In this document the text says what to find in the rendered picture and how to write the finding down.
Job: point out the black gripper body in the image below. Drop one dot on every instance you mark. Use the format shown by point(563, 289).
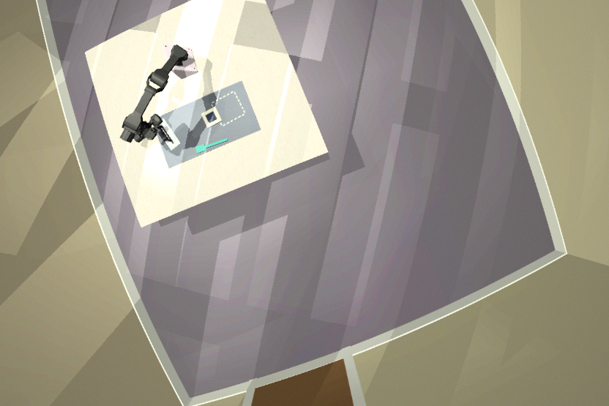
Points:
point(155, 120)

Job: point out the cream square tile with dark blue center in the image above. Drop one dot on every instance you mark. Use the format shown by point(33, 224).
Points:
point(211, 117)

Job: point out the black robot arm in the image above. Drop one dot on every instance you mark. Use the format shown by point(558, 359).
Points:
point(133, 123)

